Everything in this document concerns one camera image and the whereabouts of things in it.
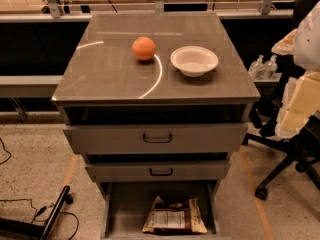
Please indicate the bottom grey drawer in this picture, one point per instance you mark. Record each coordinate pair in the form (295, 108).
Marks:
(128, 205)

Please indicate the grey drawer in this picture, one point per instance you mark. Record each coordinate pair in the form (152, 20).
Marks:
(128, 205)
(152, 139)
(158, 171)

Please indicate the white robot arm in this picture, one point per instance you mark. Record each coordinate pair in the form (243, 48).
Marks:
(303, 43)

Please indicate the brown chip bag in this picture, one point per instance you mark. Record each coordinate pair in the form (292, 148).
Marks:
(174, 218)

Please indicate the grey drawer cabinet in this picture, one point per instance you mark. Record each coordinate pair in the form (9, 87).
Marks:
(105, 84)

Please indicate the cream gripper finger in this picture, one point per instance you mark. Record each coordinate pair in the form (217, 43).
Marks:
(301, 100)

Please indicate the top grey drawer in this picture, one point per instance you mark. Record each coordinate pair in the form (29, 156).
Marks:
(152, 139)

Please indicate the right clear pump bottle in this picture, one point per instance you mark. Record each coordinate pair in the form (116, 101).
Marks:
(270, 67)

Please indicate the black office chair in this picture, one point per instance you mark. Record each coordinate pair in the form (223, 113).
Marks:
(303, 149)

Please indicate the white bowl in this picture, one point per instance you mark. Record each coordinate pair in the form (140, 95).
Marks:
(194, 61)

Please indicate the middle grey drawer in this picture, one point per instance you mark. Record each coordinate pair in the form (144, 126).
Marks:
(158, 171)

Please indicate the orange fruit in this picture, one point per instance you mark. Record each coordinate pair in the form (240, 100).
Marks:
(143, 48)

